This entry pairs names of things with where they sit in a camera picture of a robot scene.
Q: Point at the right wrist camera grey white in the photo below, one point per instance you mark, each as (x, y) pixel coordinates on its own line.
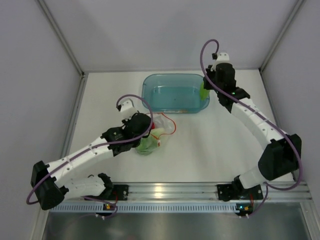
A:
(222, 57)

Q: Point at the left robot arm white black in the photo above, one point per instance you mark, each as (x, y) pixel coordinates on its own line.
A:
(56, 181)

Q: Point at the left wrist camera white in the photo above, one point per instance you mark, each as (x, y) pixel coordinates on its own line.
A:
(127, 109)

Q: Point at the clear zip bag orange seal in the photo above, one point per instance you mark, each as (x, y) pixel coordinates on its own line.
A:
(162, 120)

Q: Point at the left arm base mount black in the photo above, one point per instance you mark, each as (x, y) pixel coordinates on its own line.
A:
(118, 192)

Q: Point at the white slotted cable duct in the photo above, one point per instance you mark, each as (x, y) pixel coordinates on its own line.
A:
(126, 207)

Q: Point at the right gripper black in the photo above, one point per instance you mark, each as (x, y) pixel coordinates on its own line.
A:
(209, 73)

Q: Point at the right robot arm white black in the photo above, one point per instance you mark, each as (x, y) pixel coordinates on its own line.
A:
(281, 151)

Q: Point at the aluminium rail frame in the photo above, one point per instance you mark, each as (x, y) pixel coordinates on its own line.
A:
(185, 191)

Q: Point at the green fake vegetable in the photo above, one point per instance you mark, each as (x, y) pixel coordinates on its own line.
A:
(203, 93)

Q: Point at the teal plastic bin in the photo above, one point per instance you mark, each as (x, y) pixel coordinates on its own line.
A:
(174, 93)

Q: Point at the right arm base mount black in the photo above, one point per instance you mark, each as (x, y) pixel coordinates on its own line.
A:
(228, 192)

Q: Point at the pale green fake cabbage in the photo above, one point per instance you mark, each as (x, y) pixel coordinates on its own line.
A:
(148, 145)

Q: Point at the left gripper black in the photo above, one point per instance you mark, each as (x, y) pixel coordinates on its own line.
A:
(126, 121)

